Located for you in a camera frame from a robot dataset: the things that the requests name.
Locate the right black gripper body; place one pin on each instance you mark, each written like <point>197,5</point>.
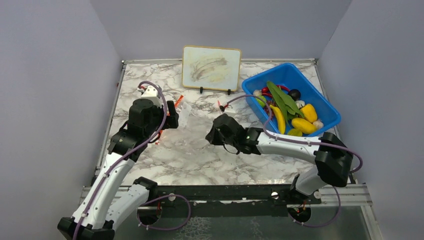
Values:
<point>216,138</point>

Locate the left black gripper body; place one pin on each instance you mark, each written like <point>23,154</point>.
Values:
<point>159,118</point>

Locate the clear orange-zip plastic bag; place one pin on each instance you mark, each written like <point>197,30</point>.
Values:
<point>195,122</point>

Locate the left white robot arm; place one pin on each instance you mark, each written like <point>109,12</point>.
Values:
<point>98,217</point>

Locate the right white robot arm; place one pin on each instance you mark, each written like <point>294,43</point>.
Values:
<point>329,155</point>

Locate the green cabbage ball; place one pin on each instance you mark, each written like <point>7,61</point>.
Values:
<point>262,101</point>

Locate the white garlic bulb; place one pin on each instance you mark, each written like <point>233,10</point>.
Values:
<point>257,93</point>

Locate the purple grape bunch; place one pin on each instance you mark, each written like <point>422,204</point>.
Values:
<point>269,111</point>

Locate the yellow banana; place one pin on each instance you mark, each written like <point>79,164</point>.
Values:
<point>281,123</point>

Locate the red chili pepper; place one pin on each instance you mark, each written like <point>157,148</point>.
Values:
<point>266,92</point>

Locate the yellow-framed whiteboard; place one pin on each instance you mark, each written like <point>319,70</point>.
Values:
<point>211,68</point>

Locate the green starfruit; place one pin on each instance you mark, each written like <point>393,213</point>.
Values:
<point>295,132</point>

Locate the dark purple mushroom cap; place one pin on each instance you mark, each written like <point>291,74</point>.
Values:
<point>295,94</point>

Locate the blue plastic bin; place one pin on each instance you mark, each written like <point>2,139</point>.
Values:
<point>290,76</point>

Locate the yellow bell pepper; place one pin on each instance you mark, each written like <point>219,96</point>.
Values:
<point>309,113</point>

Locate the white garlic near mango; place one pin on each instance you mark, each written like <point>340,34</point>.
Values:
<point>318,124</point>

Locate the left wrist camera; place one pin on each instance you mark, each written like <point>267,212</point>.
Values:
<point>151,93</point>

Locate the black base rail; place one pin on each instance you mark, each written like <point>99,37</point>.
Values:
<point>215,201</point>

